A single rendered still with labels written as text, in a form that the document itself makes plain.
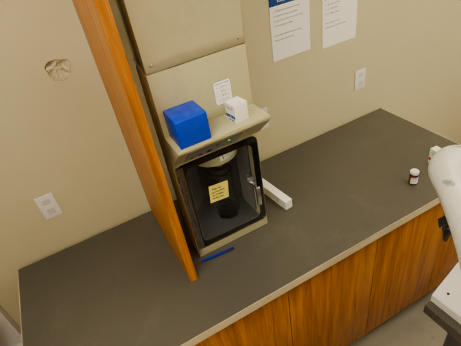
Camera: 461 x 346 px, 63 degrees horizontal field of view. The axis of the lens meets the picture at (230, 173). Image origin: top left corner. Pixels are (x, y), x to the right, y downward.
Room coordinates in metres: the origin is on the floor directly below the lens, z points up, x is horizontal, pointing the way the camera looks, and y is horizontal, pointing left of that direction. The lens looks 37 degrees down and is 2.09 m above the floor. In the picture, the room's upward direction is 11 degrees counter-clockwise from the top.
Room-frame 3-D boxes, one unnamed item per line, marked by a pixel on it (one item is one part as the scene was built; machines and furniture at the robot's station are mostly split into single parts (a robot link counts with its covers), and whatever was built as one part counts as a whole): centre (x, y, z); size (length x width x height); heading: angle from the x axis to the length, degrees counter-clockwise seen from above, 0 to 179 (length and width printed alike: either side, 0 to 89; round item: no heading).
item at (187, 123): (0.99, 0.10, 1.56); 0.10 x 0.10 x 0.09; 22
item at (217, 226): (1.07, 0.03, 1.19); 0.30 x 0.01 x 0.40; 111
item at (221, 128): (1.02, 0.01, 1.46); 0.32 x 0.11 x 0.10; 112
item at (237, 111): (1.05, -0.06, 1.54); 0.05 x 0.05 x 0.06; 30
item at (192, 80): (1.19, 0.08, 1.33); 0.32 x 0.25 x 0.77; 112
